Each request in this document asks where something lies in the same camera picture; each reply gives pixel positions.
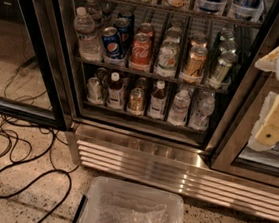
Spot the clear water bottle bottom right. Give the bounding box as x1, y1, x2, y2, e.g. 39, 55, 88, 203
188, 96, 215, 131

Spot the clear water bottle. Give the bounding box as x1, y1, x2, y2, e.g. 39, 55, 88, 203
168, 89, 191, 126
188, 96, 215, 131

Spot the clear water bottle bottom left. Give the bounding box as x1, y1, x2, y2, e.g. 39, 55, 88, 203
168, 89, 191, 126

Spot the stainless steel fridge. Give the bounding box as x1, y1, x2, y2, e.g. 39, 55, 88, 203
0, 0, 279, 223

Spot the brown juice bottle right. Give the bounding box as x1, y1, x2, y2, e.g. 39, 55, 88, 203
147, 80, 167, 120

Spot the brown juice bottle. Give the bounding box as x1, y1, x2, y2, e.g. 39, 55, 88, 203
107, 72, 125, 110
147, 80, 167, 120

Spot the gold can bottom shelf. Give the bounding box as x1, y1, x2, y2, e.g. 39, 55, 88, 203
127, 88, 145, 116

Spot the brown juice bottle left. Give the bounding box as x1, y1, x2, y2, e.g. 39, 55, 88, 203
107, 72, 125, 110

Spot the silver can bottom shelf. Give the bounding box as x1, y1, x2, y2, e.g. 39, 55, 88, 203
87, 77, 104, 105

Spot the clear water bottle middle shelf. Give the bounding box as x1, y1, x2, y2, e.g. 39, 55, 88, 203
74, 6, 102, 61

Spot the open glass fridge door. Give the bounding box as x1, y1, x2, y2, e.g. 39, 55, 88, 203
0, 0, 70, 130

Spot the green silver soda can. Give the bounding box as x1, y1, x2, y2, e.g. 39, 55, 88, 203
211, 51, 237, 82

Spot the gold soda can front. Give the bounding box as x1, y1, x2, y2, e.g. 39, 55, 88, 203
184, 46, 208, 77

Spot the white green soda can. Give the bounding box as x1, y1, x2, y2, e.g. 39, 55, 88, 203
157, 41, 180, 71

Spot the red Coca-Cola can front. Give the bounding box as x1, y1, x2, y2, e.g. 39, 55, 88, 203
130, 33, 151, 66

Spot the blue Pepsi can front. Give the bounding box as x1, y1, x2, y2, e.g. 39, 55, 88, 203
102, 26, 124, 60

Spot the bubble wrap sheet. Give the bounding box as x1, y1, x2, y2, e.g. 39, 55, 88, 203
96, 195, 169, 223

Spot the clear plastic storage bin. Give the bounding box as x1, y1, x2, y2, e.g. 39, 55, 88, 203
72, 176, 184, 223

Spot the black floor cable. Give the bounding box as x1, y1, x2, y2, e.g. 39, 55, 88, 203
0, 51, 92, 223

